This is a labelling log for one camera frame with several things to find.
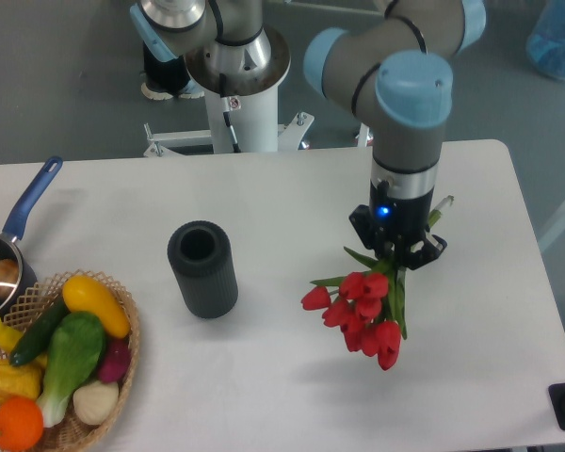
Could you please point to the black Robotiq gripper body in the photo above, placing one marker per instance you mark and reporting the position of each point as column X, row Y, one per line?
column 399, row 221

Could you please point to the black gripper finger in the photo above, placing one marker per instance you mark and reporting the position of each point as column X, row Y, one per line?
column 371, row 234
column 419, row 249

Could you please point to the red tulip bouquet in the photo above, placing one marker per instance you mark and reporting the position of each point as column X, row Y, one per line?
column 369, row 306

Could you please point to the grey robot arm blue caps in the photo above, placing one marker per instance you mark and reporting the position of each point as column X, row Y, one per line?
column 393, row 78

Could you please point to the dark grey ribbed vase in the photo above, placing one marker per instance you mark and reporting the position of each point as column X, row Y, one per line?
column 200, row 256

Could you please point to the person in black trousers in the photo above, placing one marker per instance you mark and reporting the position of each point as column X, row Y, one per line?
column 167, row 80

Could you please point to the blue plastic bag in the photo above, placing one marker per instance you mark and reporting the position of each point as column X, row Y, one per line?
column 545, row 47

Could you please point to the purple red vegetable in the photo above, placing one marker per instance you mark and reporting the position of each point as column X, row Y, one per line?
column 115, row 362

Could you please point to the yellow squash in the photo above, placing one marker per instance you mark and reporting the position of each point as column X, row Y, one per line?
column 81, row 293

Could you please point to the green bok choy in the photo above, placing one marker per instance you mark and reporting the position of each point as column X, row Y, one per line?
column 73, row 353

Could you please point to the white garlic bulb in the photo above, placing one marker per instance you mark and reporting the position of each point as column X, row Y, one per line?
column 94, row 402

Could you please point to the dark green cucumber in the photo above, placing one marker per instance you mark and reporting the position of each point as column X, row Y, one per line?
column 37, row 337

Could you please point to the yellow banana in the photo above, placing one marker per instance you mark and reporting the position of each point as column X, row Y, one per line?
column 4, row 333

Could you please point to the yellow bell pepper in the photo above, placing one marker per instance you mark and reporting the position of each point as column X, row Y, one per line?
column 23, row 381

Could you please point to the orange fruit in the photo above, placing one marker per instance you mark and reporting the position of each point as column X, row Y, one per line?
column 21, row 424

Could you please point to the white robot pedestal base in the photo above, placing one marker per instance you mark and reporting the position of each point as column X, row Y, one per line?
column 241, row 94

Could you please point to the blue handled saucepan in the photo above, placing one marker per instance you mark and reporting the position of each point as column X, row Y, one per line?
column 14, row 227

